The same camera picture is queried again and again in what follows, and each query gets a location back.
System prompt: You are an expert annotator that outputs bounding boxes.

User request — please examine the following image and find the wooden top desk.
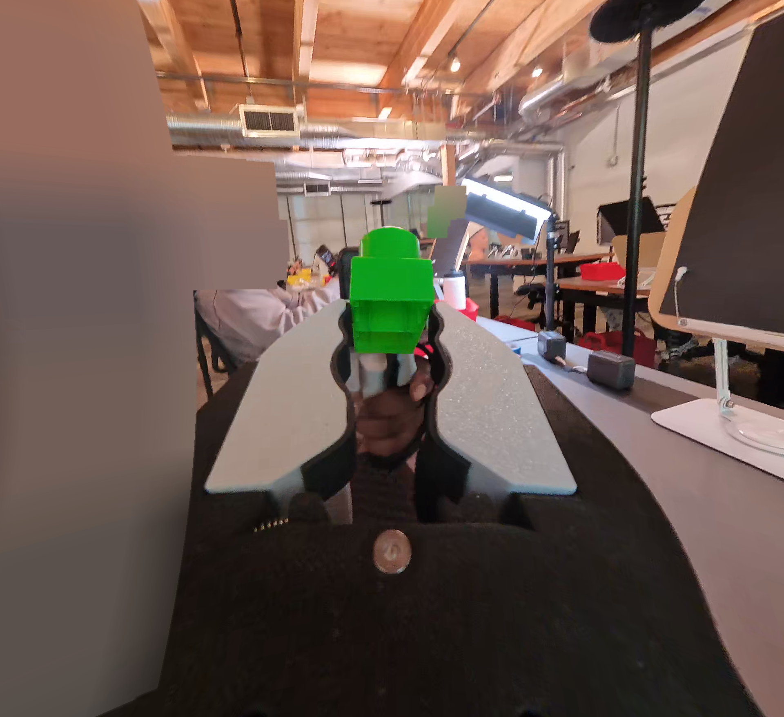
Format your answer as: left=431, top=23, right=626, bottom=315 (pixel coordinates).
left=553, top=276, right=654, bottom=345
left=464, top=252, right=615, bottom=316

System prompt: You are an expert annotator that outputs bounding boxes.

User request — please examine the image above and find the black pole with round top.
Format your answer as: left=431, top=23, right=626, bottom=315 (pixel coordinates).
left=588, top=0, right=718, bottom=358

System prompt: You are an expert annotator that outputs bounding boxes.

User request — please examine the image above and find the green toy building block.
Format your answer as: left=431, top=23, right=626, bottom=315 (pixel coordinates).
left=348, top=227, right=436, bottom=356

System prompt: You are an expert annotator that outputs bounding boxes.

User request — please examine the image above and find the black monitor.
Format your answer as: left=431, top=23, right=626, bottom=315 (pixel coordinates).
left=597, top=197, right=666, bottom=245

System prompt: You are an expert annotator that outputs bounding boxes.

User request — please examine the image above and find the black board with wooden frame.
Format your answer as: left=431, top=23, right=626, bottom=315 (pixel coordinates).
left=647, top=11, right=784, bottom=353

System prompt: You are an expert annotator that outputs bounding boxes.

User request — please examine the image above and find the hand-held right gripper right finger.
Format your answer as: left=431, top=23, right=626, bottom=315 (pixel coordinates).
left=415, top=302, right=580, bottom=522

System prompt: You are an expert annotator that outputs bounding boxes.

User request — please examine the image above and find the black swivel chair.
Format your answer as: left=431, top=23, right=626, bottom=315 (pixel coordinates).
left=513, top=282, right=546, bottom=326

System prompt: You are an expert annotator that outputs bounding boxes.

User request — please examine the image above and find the studio light panel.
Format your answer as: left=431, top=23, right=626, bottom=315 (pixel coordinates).
left=461, top=177, right=553, bottom=244

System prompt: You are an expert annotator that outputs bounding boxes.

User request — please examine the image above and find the large grey power adapter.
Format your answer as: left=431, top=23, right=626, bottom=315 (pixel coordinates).
left=586, top=351, right=637, bottom=392

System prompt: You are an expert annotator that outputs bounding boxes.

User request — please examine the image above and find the black office chair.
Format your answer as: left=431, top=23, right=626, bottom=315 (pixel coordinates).
left=194, top=291, right=247, bottom=399

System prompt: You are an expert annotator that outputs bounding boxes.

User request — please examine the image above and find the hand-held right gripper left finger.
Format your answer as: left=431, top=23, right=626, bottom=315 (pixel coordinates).
left=205, top=299, right=360, bottom=500

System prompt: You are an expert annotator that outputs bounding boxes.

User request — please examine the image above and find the black light stand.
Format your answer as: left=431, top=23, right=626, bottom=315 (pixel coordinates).
left=541, top=214, right=568, bottom=333

